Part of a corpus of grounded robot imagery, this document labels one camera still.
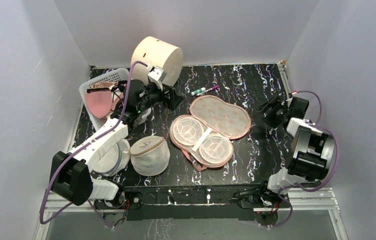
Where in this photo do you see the floral mesh laundry bag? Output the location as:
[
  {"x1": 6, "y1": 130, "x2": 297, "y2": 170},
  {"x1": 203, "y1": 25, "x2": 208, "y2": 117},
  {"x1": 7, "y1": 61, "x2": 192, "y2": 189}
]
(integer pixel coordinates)
[{"x1": 169, "y1": 95, "x2": 252, "y2": 172}]

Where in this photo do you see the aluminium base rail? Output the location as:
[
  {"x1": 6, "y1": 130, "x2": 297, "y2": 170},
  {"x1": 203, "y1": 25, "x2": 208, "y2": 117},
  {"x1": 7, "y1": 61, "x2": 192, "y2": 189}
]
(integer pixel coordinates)
[{"x1": 40, "y1": 187, "x2": 341, "y2": 220}]

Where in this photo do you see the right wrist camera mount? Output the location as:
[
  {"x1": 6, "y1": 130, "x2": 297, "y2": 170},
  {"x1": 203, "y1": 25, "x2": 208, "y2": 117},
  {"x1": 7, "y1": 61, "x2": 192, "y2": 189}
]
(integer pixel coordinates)
[{"x1": 290, "y1": 91, "x2": 299, "y2": 98}]

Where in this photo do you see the white round mesh bag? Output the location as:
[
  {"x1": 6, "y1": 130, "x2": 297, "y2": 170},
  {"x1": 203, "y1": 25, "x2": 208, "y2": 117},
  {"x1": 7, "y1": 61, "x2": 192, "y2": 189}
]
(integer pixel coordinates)
[{"x1": 129, "y1": 135, "x2": 170, "y2": 177}]

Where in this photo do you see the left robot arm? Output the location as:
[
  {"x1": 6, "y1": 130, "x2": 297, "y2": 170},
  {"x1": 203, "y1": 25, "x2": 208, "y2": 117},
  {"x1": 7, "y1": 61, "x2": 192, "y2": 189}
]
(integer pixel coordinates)
[{"x1": 44, "y1": 79, "x2": 185, "y2": 208}]

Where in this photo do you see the pink black bra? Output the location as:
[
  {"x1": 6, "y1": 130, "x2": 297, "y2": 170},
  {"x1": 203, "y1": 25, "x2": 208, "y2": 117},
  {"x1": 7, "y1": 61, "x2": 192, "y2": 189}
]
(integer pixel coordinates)
[{"x1": 83, "y1": 80, "x2": 127, "y2": 121}]

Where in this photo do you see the purple marker pen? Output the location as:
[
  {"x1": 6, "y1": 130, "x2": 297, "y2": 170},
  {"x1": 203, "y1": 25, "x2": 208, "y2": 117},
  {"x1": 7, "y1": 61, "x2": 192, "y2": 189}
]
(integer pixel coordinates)
[{"x1": 196, "y1": 85, "x2": 220, "y2": 97}]

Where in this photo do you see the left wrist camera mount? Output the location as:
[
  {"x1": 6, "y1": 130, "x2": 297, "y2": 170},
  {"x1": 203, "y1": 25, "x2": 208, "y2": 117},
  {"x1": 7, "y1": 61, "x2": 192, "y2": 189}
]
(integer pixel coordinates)
[{"x1": 147, "y1": 66, "x2": 167, "y2": 90}]

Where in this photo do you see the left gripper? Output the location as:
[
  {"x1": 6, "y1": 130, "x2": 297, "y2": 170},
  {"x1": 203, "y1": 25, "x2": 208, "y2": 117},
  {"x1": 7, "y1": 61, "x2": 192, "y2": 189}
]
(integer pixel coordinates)
[{"x1": 137, "y1": 82, "x2": 185, "y2": 114}]

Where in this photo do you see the white plastic basket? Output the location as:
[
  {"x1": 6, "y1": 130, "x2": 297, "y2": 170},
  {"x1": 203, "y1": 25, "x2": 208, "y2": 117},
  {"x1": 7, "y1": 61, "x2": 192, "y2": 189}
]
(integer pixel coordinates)
[{"x1": 79, "y1": 67, "x2": 129, "y2": 131}]

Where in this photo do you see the green white glue stick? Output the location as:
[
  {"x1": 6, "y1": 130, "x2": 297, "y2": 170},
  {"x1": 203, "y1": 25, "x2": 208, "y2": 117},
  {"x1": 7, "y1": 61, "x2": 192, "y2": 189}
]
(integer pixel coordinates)
[{"x1": 190, "y1": 87, "x2": 206, "y2": 96}]

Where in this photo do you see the cream cylindrical drum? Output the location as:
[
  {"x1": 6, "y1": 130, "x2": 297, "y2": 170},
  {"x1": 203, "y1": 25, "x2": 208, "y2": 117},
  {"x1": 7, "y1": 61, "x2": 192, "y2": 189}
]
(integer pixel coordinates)
[{"x1": 130, "y1": 36, "x2": 184, "y2": 86}]

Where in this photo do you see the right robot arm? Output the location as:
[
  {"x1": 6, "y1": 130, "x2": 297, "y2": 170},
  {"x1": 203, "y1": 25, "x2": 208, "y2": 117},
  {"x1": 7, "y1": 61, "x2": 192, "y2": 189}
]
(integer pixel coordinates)
[{"x1": 257, "y1": 96, "x2": 336, "y2": 207}]

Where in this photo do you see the flat round mesh bag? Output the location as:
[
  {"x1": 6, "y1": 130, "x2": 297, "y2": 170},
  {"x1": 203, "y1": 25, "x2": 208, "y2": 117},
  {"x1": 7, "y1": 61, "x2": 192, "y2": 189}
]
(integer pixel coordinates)
[{"x1": 93, "y1": 139, "x2": 131, "y2": 177}]

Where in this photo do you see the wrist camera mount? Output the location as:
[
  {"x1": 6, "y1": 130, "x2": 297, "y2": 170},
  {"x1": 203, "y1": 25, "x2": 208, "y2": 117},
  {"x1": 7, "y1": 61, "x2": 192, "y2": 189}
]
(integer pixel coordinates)
[
  {"x1": 147, "y1": 66, "x2": 167, "y2": 90},
  {"x1": 290, "y1": 91, "x2": 299, "y2": 98}
]

